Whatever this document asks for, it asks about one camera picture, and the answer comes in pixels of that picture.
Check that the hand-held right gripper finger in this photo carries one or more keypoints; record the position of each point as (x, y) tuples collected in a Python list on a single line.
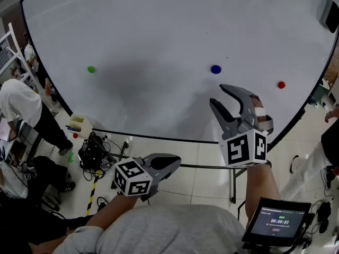
[(245, 96), (225, 120)]

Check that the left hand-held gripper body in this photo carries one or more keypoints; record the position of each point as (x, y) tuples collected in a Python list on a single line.
[(161, 172)]

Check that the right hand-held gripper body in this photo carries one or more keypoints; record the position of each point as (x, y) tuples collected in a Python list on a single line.
[(243, 149)]

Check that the blue small ball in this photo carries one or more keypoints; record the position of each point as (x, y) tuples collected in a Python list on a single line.
[(215, 69)]

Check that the green small ball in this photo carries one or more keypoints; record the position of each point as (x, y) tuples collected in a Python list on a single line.
[(91, 69)]

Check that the person's left forearm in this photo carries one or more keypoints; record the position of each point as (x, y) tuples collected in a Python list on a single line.
[(114, 208)]

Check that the person's right forearm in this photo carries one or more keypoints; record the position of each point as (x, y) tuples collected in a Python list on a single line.
[(260, 184)]

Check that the person's right hand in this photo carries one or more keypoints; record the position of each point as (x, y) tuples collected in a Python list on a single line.
[(259, 103)]

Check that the black metal whiteboard stand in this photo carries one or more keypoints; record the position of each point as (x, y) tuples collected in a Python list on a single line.
[(234, 181)]

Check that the person's grey shirt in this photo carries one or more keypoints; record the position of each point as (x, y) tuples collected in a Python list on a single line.
[(159, 229)]

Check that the yellow black striped tape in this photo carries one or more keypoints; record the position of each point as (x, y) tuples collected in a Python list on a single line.
[(92, 192)]

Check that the black tablet with timer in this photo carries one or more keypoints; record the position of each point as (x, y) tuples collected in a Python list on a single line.
[(278, 222)]

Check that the white pen tray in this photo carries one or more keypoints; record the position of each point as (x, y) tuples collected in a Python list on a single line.
[(83, 128)]

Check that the green tape strip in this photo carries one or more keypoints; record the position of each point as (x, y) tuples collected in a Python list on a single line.
[(70, 157)]

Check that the black shoe with white stripes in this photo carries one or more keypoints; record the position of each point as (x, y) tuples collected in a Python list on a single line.
[(67, 186)]

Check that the blue marker pen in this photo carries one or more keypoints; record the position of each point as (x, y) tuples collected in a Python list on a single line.
[(72, 128)]

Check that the large white whiteboard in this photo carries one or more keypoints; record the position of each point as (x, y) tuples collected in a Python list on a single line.
[(159, 36)]

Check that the grey black whiteboard eraser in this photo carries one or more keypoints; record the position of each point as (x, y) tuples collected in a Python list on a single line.
[(329, 14)]

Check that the white metal rack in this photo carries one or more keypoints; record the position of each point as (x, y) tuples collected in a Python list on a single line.
[(10, 49)]

